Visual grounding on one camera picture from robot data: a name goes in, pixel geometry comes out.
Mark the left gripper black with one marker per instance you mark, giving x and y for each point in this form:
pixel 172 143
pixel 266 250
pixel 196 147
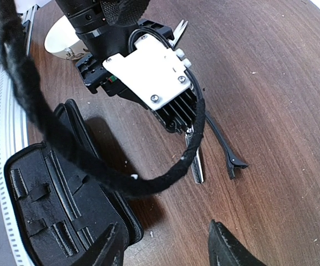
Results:
pixel 175 116

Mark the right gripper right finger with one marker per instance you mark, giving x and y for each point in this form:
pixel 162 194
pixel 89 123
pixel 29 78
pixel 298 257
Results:
pixel 225 249

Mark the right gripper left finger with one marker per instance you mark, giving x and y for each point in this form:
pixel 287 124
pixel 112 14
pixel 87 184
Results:
pixel 107 250

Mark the silver thinning scissors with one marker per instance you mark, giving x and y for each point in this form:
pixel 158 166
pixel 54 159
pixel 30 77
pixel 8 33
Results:
pixel 196 165

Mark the black zip tool case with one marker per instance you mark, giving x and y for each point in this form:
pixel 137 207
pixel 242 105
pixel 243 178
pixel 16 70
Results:
pixel 61 211

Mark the silver straight scissors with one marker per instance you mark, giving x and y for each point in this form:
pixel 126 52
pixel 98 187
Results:
pixel 179 31

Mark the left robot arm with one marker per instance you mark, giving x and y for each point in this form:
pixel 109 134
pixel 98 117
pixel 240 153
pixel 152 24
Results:
pixel 107 28

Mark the black hair clip centre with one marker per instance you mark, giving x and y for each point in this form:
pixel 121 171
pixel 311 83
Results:
pixel 232 161

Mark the white ceramic bowl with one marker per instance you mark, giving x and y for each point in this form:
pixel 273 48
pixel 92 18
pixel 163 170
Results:
pixel 62 41

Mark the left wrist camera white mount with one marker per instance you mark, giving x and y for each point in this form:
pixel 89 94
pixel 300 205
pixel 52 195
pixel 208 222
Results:
pixel 156 75

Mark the aluminium front rail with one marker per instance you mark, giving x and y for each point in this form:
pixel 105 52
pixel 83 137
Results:
pixel 13 138

